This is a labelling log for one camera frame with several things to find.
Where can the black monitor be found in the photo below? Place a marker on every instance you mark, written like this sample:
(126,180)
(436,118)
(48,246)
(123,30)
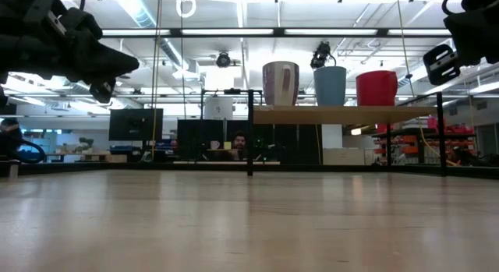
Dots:
(134,124)

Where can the rack with orange bins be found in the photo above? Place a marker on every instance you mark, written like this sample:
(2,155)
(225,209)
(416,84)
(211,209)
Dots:
(409,149)

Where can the small pink mug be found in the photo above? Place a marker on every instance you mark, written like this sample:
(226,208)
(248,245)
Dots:
(214,144)

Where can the black round ceiling fixture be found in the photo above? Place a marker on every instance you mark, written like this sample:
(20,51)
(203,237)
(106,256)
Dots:
(223,60)

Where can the purple and white mug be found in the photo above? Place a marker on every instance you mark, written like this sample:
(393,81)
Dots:
(278,85)

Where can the silver ceiling duct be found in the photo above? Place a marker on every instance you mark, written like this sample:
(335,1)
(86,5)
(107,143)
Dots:
(148,18)

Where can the black aluminium table frame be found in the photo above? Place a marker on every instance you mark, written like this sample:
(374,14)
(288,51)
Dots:
(312,168)

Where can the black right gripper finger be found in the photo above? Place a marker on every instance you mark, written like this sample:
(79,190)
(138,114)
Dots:
(459,28)

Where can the black hanging camera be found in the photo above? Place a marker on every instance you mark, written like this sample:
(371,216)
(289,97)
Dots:
(320,54)

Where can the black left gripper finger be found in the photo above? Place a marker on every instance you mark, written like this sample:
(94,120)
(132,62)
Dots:
(105,71)
(101,50)

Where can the blue cup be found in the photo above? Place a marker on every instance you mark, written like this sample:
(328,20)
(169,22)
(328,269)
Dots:
(330,87)

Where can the red mug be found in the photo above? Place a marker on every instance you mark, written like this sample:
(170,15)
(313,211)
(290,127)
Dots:
(376,89)

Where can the black light bar frame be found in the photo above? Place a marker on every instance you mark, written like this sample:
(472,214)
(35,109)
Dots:
(278,31)

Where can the wooden background table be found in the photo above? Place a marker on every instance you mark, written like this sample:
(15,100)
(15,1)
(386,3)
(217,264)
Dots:
(97,157)

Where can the wooden shelf with black legs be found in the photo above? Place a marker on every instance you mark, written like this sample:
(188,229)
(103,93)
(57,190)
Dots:
(331,114)

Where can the small black box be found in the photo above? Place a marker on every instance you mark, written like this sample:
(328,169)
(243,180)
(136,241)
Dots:
(232,91)

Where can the small yellow block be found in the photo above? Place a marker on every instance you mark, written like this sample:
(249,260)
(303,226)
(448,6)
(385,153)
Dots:
(227,145)

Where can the beige low cabinet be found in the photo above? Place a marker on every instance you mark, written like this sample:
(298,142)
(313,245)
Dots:
(347,157)

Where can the small dark potted plant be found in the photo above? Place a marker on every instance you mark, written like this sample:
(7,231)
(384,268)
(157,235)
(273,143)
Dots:
(86,142)

